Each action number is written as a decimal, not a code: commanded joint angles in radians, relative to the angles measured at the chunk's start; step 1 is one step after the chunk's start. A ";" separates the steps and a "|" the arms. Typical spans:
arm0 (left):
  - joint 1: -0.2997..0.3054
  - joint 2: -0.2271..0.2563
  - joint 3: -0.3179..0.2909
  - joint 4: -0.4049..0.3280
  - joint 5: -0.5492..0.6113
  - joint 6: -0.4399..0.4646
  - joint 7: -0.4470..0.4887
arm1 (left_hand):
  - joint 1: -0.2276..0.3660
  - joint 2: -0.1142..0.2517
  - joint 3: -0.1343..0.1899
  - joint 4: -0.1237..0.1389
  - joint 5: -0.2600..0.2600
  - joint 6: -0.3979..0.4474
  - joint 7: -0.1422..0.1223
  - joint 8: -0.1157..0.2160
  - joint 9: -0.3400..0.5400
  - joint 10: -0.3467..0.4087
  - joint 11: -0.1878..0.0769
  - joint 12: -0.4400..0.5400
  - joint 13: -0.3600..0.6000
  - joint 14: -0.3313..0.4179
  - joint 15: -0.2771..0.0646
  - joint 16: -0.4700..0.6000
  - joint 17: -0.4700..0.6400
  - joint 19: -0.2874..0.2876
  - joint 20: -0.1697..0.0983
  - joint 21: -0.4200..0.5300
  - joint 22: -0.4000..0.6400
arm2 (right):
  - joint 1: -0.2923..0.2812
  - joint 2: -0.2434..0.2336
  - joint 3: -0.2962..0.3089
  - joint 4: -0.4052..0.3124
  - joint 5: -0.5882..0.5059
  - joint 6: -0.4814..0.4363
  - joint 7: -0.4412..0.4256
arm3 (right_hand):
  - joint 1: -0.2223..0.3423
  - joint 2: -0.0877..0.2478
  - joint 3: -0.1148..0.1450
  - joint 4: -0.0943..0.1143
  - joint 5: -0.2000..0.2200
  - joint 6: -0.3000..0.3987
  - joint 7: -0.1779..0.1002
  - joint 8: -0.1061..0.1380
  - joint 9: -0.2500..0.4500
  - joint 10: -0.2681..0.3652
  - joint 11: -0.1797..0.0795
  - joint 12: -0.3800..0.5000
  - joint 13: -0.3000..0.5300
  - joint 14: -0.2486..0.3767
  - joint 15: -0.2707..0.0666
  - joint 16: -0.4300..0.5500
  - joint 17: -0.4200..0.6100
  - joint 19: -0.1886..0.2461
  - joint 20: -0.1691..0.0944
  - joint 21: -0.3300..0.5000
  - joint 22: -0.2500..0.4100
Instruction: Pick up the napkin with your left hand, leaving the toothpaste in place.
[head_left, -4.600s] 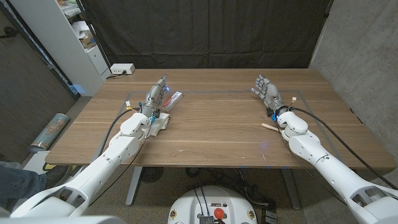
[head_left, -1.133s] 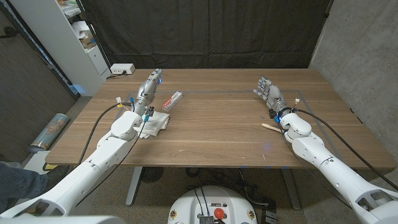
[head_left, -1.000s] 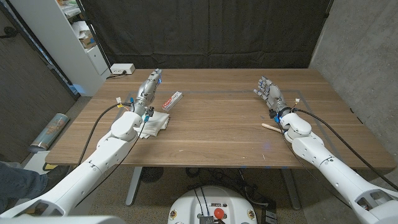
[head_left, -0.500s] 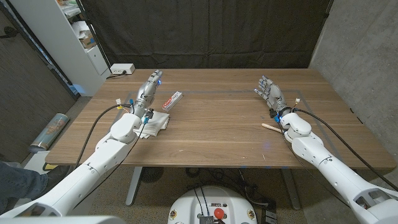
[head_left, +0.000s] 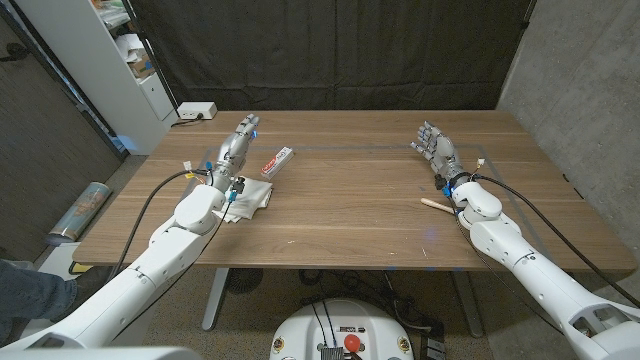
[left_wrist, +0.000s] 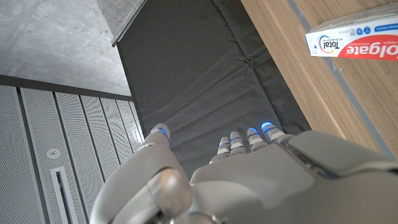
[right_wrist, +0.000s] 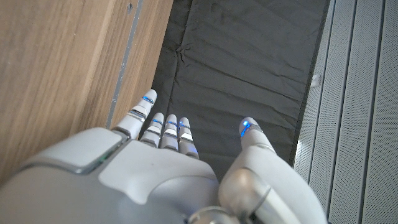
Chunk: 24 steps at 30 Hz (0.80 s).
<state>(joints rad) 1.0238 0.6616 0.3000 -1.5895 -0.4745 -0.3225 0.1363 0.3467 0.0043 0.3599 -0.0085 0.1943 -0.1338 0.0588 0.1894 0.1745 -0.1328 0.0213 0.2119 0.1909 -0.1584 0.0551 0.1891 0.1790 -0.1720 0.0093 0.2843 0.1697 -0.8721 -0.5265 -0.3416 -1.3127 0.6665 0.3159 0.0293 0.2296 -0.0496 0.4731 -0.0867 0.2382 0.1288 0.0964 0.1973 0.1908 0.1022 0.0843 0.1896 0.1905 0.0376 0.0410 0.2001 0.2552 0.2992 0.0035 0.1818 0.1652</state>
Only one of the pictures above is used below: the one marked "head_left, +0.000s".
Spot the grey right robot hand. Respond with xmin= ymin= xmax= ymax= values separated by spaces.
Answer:
xmin=409 ymin=119 xmax=471 ymax=186

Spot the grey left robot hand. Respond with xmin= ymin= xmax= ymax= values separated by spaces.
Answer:
xmin=208 ymin=113 xmax=261 ymax=187

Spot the white napkin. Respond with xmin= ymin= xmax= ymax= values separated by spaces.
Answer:
xmin=212 ymin=175 xmax=275 ymax=224

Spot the white red toothpaste box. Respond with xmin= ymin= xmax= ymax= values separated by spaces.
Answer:
xmin=259 ymin=146 xmax=295 ymax=181

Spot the light wooden stick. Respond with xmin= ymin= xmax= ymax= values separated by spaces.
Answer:
xmin=420 ymin=197 xmax=459 ymax=215

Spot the white power strip box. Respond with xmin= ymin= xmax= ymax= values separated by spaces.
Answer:
xmin=176 ymin=101 xmax=219 ymax=121

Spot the brown cardboard box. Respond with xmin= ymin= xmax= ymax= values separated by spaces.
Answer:
xmin=127 ymin=48 xmax=156 ymax=80

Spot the black round floor fan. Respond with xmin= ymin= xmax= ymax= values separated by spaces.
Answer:
xmin=224 ymin=268 xmax=265 ymax=295

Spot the black backdrop curtain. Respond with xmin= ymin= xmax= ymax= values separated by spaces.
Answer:
xmin=122 ymin=0 xmax=539 ymax=112

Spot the grey metal table leg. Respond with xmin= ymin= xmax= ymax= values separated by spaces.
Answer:
xmin=451 ymin=269 xmax=485 ymax=339
xmin=201 ymin=267 xmax=231 ymax=332

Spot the white shelf cabinet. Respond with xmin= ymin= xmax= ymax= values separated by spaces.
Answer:
xmin=14 ymin=0 xmax=180 ymax=156

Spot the dark shoe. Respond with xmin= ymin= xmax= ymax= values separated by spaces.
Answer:
xmin=54 ymin=265 xmax=114 ymax=321

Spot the black power adapter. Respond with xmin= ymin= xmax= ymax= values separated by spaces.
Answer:
xmin=418 ymin=319 xmax=448 ymax=360

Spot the white robot torso base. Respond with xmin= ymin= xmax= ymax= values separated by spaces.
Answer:
xmin=268 ymin=298 xmax=415 ymax=360

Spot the person leg in jeans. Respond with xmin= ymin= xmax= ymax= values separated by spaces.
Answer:
xmin=0 ymin=259 xmax=79 ymax=346

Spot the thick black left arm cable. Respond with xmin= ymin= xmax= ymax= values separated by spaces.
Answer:
xmin=107 ymin=169 xmax=211 ymax=281

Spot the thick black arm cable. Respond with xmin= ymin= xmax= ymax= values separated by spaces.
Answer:
xmin=107 ymin=169 xmax=211 ymax=281
xmin=472 ymin=173 xmax=640 ymax=307

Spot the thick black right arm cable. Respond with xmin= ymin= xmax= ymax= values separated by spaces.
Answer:
xmin=472 ymin=173 xmax=640 ymax=307

